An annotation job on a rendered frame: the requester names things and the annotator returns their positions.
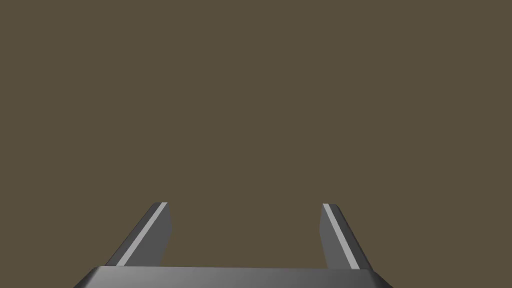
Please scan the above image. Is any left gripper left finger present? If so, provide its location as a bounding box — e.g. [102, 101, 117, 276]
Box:
[104, 201, 173, 268]

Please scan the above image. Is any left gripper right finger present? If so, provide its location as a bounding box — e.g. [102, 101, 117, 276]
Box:
[319, 203, 374, 271]

